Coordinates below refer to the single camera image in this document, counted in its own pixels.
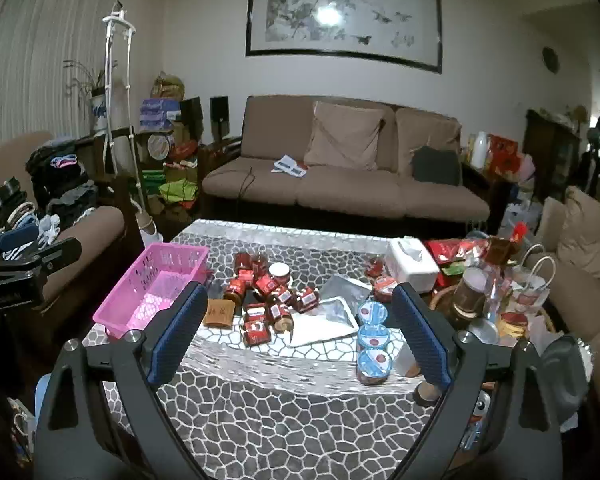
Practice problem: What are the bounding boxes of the red sauce jar cartoon label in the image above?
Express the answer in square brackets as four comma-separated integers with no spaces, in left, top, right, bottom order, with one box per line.
[242,320,271,348]

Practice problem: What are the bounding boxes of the red sauce jar barcode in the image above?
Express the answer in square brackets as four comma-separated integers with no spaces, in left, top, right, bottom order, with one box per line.
[294,287,320,313]

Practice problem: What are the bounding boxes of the red sauce jar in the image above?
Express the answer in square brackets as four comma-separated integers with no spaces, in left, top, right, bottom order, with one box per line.
[268,302,294,334]

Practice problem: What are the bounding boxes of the blue lid cup middle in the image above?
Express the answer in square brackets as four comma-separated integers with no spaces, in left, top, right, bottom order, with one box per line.
[356,324,391,352]

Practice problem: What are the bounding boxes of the blue lid cup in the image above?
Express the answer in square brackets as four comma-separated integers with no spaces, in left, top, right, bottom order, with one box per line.
[356,349,392,386]
[356,324,391,352]
[356,300,388,325]

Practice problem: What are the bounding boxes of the pink plastic basket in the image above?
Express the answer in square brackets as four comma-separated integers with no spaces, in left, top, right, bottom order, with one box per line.
[93,243,209,339]

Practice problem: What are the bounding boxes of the brown tea packet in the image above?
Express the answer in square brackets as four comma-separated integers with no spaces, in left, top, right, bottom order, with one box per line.
[202,299,235,330]

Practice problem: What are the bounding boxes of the blue lid cup lower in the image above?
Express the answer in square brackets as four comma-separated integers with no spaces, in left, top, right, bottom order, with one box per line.
[356,349,392,386]

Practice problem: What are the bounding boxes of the blue lid cup upper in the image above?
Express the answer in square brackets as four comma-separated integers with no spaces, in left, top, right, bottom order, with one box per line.
[356,300,388,325]

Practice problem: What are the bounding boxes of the red lidded cup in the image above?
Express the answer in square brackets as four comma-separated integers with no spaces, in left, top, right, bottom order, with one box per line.
[373,275,398,304]

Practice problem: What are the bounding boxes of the white tissue box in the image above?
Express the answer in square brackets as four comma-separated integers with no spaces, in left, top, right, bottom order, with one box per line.
[385,237,440,294]

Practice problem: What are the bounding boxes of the silver foil pouch rear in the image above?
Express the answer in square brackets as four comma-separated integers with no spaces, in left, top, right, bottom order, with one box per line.
[320,274,373,308]

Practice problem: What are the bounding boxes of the silver foil pouch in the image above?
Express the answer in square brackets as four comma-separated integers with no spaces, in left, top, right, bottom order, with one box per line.
[320,274,373,308]
[290,296,358,348]

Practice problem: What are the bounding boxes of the small red jar by tissue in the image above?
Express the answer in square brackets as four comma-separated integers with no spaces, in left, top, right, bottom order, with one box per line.
[364,255,385,280]

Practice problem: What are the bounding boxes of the silver foil pouch front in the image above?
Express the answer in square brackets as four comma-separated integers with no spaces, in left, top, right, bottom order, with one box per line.
[290,296,358,348]

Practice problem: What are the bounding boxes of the white garment steamer stand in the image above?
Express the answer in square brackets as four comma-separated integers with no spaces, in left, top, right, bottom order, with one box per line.
[102,0,163,247]

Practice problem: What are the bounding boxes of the pile of folded clothes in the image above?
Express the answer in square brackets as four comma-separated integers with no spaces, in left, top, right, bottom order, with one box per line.
[0,131,107,270]

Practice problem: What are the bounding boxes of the brown armchair left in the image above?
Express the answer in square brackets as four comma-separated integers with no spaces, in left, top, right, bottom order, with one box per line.
[0,130,127,306]

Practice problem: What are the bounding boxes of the white lid red tub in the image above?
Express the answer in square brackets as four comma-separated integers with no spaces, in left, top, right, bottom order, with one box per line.
[268,261,291,285]

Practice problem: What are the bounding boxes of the dark green cushion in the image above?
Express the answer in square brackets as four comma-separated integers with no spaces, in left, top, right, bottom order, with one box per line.
[412,146,462,186]

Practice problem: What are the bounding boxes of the papers on sofa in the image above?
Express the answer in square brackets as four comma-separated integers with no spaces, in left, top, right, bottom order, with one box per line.
[271,155,306,178]

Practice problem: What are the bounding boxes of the potted plant blue vase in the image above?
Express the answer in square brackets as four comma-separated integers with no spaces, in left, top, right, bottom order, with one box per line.
[62,58,107,136]

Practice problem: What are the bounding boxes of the brown three-seat sofa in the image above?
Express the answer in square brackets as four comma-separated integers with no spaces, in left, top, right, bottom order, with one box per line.
[201,96,490,223]

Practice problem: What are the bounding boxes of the tan sofa cushion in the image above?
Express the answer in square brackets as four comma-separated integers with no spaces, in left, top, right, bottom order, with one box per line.
[303,101,384,171]

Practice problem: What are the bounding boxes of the framed ink painting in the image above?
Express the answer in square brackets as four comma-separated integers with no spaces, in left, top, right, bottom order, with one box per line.
[245,0,443,74]

